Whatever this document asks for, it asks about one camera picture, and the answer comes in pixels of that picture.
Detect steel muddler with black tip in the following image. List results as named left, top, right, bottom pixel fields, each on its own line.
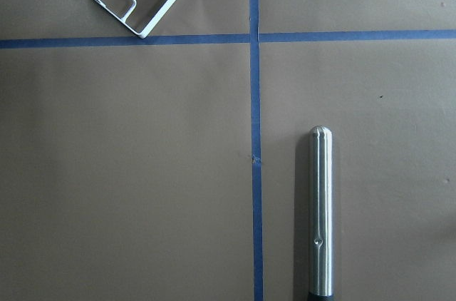
left=308, top=126, right=334, bottom=300

